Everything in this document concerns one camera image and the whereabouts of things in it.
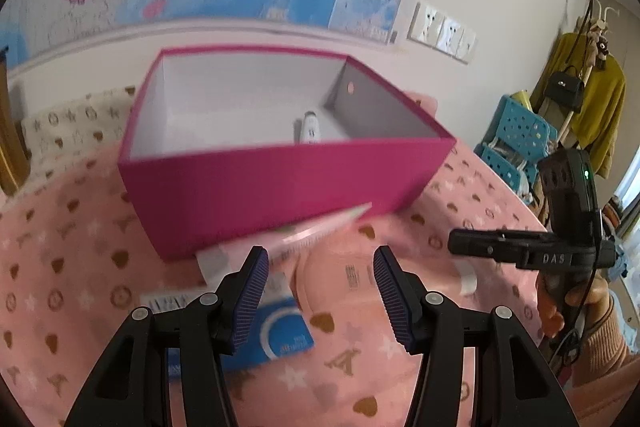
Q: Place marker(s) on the orange sleeve forearm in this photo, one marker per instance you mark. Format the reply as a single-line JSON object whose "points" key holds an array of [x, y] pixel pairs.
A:
{"points": [[605, 387]]}

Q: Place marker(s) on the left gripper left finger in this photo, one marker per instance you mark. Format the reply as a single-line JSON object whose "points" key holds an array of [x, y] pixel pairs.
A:
{"points": [[249, 285]]}

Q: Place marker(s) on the cream patterned cloth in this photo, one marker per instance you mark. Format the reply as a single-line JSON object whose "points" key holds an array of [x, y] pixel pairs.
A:
{"points": [[76, 128]]}

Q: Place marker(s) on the blue white medicine box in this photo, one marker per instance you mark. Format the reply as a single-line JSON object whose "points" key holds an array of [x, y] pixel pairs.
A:
{"points": [[278, 330]]}

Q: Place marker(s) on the white wall socket middle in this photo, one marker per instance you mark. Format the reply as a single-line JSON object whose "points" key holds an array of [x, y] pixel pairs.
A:
{"points": [[449, 36]]}

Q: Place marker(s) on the person left hand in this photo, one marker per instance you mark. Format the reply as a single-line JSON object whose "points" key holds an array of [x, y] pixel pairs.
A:
{"points": [[565, 301]]}

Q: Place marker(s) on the pink aloe cream tube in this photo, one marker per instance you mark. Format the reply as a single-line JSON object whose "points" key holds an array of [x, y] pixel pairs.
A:
{"points": [[217, 261]]}

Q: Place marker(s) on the white bottle black cap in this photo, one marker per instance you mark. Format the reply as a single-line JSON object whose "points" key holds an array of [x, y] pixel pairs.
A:
{"points": [[309, 132]]}

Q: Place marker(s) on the white wall socket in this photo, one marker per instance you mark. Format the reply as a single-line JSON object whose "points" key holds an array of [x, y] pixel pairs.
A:
{"points": [[449, 36], [426, 25]]}

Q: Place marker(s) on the blue plastic stool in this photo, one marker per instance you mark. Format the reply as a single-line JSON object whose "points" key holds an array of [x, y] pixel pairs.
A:
{"points": [[515, 141]]}

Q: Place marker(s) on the black handbag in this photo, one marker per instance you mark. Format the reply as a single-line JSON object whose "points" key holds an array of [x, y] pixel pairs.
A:
{"points": [[566, 89]]}

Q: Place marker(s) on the pink patterned tablecloth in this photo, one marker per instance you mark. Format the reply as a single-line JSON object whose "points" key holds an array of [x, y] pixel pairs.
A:
{"points": [[75, 262]]}

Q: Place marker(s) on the white wall switch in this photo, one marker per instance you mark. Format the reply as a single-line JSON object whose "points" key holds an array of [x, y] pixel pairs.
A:
{"points": [[466, 46]]}

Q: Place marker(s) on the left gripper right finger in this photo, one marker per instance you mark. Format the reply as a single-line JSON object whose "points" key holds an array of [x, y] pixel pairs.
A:
{"points": [[402, 294]]}

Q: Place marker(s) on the yellow coat on rack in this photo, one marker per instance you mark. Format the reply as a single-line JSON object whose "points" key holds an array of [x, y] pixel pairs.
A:
{"points": [[596, 126]]}

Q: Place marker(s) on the gold travel mug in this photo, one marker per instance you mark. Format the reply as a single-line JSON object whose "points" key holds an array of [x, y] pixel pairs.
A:
{"points": [[14, 164]]}

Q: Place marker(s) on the pink cardboard box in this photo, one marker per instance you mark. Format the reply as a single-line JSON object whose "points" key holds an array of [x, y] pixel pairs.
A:
{"points": [[211, 149]]}

